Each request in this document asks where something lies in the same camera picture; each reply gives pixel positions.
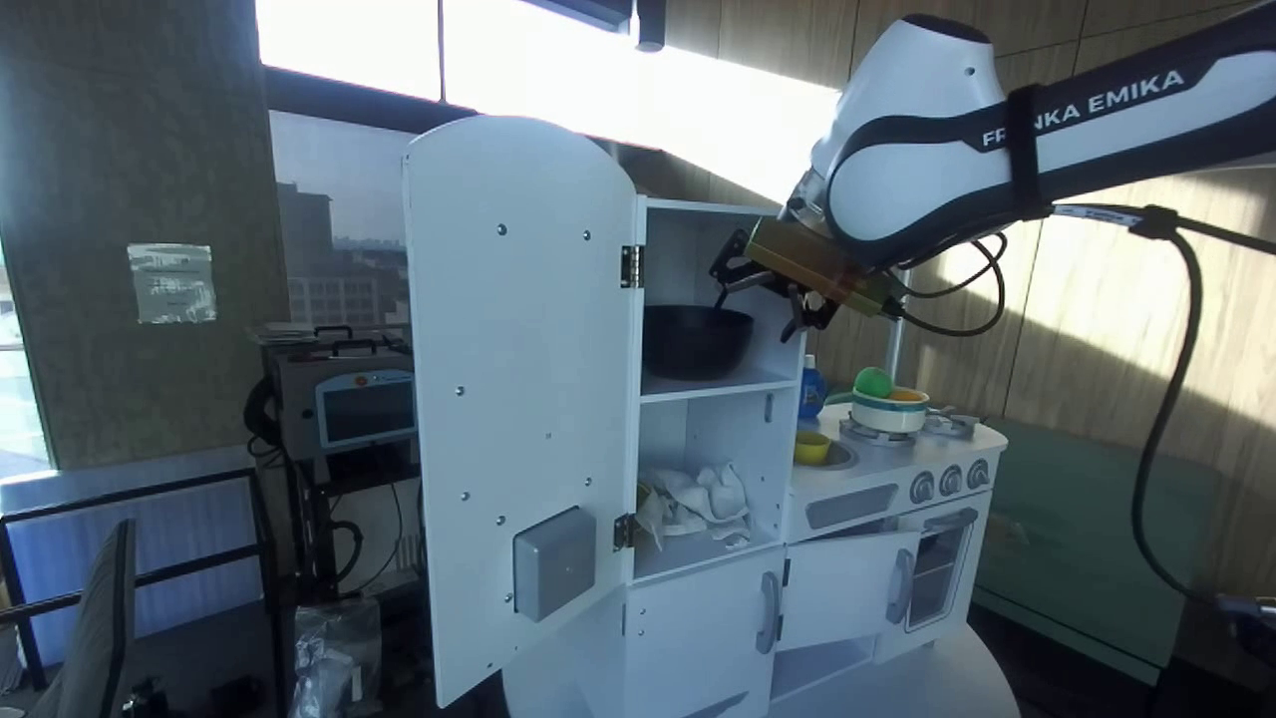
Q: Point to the gold black gripper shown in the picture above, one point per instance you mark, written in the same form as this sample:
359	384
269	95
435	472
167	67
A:
813	274

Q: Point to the black bowl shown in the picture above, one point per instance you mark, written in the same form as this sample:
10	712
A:
696	342

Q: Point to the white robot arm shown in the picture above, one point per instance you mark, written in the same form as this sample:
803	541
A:
928	149

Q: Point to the green cabinet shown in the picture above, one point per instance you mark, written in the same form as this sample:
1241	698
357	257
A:
1064	555

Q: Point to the blue bottle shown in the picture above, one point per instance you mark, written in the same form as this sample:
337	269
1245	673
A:
813	394

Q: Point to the yellow toy cup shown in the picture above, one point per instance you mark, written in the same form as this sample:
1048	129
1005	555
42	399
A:
813	447

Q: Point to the crumpled white cloth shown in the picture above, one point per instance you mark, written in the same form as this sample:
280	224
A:
690	505

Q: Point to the white toy kitchen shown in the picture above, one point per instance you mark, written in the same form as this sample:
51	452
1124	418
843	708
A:
847	564

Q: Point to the grey box on door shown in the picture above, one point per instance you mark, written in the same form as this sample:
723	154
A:
552	564

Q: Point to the white round table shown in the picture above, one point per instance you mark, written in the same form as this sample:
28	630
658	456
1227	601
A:
944	681

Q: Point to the grey monitor device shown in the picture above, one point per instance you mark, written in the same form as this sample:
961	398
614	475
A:
342	398

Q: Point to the black equipment cart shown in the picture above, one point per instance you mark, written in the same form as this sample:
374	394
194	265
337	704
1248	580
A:
325	543

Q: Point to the black metal railing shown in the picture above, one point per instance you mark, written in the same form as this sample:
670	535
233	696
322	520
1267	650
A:
198	551

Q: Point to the paper sheet on wall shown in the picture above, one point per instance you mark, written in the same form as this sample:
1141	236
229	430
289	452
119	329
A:
175	281

